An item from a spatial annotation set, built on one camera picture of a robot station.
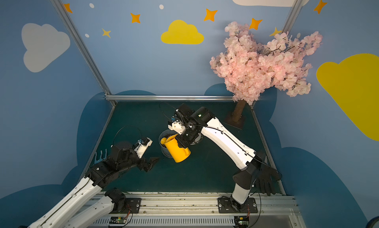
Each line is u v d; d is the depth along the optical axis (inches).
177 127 25.5
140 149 25.5
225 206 29.2
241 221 28.3
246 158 17.1
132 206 29.1
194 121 18.9
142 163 25.2
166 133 35.9
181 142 23.8
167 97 72.6
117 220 28.3
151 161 25.6
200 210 29.0
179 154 28.4
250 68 28.3
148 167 26.0
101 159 35.7
